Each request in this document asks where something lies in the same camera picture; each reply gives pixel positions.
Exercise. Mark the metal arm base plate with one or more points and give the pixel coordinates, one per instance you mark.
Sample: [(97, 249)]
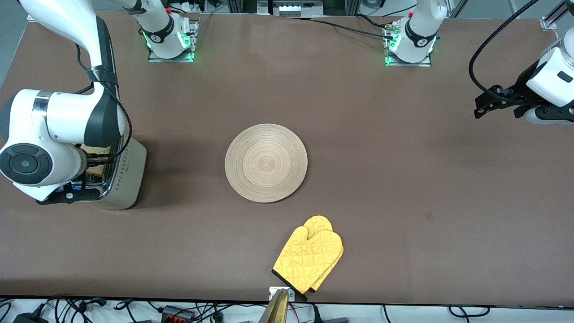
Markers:
[(408, 64), (170, 59)]

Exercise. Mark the chrome two-slot toaster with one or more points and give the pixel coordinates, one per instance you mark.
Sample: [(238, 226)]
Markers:
[(125, 179)]

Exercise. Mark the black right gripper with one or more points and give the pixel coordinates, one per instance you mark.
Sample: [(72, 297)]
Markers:
[(83, 177)]

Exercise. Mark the silver table edge bracket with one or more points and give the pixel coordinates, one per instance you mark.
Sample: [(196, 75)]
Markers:
[(292, 294)]

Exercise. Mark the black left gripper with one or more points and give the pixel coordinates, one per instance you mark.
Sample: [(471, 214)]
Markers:
[(523, 83)]

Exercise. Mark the black power adapter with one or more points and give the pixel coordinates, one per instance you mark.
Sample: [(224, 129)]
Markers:
[(29, 318)]

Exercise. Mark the white power strip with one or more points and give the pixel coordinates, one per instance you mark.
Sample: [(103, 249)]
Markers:
[(296, 8)]

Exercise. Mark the gold metal camera mount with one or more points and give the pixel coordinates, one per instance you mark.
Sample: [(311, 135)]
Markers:
[(276, 312)]

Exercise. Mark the round wooden plate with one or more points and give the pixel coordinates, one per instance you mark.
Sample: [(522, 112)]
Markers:
[(266, 163)]

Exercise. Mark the aluminium frame profile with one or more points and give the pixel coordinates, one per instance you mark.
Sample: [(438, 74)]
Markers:
[(552, 18)]

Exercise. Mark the yellow quilted oven mitt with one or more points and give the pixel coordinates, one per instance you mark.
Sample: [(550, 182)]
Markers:
[(305, 255), (340, 251)]

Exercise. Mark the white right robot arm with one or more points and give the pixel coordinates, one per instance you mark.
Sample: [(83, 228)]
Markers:
[(58, 116)]

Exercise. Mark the black box with red parts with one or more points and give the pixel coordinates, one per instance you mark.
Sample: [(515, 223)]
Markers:
[(177, 313)]

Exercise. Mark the brown bread slice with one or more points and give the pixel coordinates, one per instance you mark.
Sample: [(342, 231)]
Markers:
[(96, 150)]

